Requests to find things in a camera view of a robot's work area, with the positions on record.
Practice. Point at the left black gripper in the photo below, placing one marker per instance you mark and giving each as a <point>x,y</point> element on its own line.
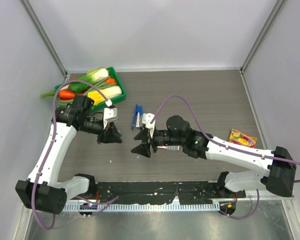
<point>110,134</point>

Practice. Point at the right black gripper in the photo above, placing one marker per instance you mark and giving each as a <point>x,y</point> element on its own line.
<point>143,148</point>

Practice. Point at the dark blue stapler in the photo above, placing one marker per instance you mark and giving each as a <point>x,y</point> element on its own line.
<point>136,121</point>

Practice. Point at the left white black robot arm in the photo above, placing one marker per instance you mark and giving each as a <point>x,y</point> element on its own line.
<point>41,190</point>

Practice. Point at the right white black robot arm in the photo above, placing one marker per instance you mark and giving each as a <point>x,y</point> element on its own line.
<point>273,170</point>

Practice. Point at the yellow white napa cabbage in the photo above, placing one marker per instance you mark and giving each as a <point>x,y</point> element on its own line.
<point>109,93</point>

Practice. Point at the small orange carrot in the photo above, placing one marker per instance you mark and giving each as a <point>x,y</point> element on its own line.
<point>111,81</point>

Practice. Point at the green plastic tray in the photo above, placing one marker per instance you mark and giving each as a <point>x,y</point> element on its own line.
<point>115,100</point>

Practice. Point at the green long beans bundle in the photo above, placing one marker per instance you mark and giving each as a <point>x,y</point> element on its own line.
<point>61,102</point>

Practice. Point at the large orange carrot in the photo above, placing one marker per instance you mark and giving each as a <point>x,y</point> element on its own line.
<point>66,94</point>

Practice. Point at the upper white bok choy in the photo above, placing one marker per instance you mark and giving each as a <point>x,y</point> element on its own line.
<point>92,77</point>

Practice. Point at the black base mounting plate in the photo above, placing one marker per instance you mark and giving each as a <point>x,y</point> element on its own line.
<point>161,192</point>

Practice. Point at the colourful candy bag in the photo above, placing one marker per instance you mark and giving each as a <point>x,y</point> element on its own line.
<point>242,139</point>

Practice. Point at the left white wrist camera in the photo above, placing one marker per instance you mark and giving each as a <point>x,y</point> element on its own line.
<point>110,115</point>

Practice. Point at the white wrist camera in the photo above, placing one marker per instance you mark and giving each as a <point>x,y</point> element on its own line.
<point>148,120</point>
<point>110,115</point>

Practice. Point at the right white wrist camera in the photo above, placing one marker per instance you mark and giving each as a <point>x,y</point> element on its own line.
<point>148,120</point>

